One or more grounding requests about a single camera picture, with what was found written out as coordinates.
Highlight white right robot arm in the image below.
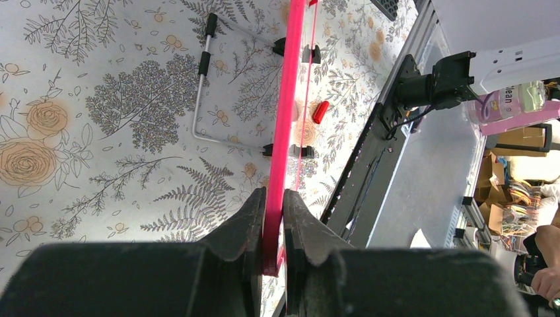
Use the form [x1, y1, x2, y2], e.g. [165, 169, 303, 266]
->
[395, 36, 559, 110]

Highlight metal wire whiteboard stand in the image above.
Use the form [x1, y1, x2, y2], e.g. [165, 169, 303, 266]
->
[192, 13, 285, 157]

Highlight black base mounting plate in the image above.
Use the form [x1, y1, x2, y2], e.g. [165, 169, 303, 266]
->
[320, 54, 420, 248]

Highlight pink framed whiteboard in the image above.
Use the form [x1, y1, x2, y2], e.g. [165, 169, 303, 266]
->
[262, 1, 320, 277]

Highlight clear cleaner spray bottle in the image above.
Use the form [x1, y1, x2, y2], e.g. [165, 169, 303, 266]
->
[466, 81, 546, 125]

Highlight person hand in background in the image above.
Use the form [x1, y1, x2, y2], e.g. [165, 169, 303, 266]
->
[531, 267, 559, 305]

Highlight red marker cap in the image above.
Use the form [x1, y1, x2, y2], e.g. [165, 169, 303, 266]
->
[312, 100, 330, 124]

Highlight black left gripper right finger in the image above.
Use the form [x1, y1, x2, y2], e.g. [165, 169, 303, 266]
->
[283, 190, 529, 316]

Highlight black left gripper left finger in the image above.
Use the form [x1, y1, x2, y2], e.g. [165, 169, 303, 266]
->
[1, 188, 266, 316]

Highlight dark grey lego baseplate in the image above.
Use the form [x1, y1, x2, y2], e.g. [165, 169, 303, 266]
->
[370, 0, 399, 22]

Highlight cardboard boxes in background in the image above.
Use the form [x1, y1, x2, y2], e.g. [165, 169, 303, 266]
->
[474, 120, 559, 252]

